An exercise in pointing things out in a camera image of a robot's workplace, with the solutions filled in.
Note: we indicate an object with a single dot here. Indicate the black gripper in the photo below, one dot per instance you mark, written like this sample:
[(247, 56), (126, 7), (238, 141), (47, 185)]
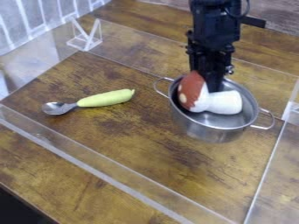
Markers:
[(215, 31)]

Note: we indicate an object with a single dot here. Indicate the red and white plush mushroom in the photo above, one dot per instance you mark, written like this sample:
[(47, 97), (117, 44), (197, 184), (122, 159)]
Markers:
[(197, 99)]

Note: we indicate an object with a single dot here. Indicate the silver metal pot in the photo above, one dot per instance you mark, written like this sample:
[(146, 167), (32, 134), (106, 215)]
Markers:
[(210, 127)]

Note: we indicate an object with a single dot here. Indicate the black wall strip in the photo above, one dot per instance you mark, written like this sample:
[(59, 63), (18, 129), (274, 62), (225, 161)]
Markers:
[(254, 21)]

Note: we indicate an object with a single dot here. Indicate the yellow handled metal spoon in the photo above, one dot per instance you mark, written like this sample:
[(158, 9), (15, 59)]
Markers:
[(98, 100)]

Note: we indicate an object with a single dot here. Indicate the clear acrylic triangle bracket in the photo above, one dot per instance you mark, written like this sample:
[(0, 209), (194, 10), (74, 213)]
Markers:
[(85, 41)]

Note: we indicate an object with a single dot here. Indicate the clear acrylic barrier wall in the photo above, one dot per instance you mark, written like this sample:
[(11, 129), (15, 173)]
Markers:
[(115, 164)]

